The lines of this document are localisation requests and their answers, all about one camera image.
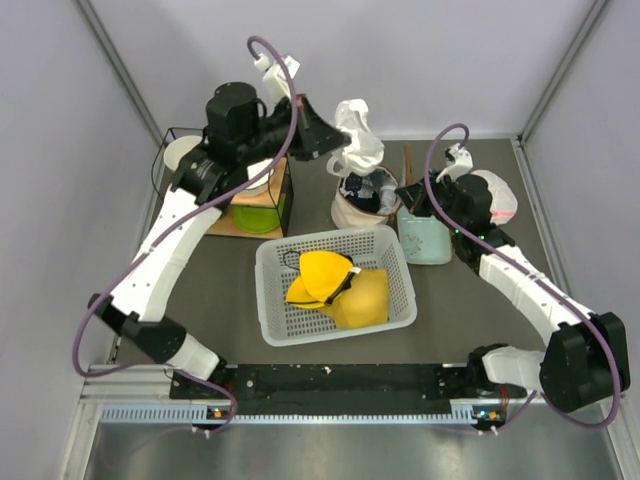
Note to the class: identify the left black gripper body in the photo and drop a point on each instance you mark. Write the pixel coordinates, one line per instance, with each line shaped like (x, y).
(278, 129)

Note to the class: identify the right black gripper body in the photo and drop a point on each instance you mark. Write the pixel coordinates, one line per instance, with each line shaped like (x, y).
(442, 192)

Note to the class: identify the white bra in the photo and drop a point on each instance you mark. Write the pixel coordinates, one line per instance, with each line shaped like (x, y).
(357, 140)

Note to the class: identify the cream capybara laundry bag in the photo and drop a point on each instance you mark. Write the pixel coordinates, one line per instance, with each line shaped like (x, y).
(344, 215)

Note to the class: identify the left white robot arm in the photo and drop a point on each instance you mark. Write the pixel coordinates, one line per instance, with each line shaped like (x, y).
(209, 169)

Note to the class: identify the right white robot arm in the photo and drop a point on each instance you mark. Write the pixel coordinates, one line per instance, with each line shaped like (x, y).
(585, 356)

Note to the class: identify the white mesh laundry bag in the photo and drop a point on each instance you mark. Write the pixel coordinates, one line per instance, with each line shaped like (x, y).
(504, 204)

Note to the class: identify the yellow bra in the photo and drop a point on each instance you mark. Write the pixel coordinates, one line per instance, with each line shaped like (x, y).
(331, 283)

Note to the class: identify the light blue rectangular plate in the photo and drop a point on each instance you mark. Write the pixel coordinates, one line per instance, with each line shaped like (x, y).
(424, 240)

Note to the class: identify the white scalloped plate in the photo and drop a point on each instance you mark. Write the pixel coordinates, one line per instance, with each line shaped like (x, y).
(257, 177)

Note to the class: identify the dark blue garment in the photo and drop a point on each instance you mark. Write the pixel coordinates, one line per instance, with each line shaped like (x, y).
(360, 193)

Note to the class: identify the green plate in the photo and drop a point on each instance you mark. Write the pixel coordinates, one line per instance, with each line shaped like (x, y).
(259, 219)

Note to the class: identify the white ceramic bowl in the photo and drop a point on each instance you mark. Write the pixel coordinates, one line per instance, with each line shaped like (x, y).
(178, 148)

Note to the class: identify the white plastic basket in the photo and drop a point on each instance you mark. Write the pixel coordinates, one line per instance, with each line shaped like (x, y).
(374, 247)

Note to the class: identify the black wire wooden shelf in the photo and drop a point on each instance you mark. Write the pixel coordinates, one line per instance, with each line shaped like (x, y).
(272, 197)

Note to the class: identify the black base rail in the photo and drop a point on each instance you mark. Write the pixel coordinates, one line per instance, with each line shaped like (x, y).
(357, 389)

